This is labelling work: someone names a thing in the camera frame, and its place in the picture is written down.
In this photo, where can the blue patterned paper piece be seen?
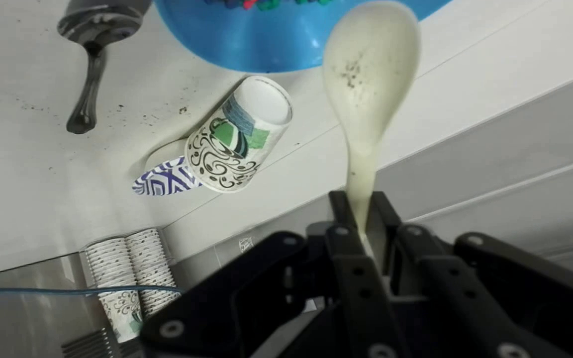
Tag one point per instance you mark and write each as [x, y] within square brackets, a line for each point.
[159, 182]

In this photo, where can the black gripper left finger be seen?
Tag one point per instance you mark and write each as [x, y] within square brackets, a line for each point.
[287, 291]

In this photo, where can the coloured aquarium gravel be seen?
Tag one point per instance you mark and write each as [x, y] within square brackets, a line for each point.
[259, 3]

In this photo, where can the white plastic spoon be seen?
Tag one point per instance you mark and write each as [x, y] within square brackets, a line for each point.
[368, 72]

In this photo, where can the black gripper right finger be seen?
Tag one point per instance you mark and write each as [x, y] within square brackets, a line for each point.
[472, 299]

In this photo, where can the blue plastic bowl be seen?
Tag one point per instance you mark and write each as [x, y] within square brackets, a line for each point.
[259, 41]

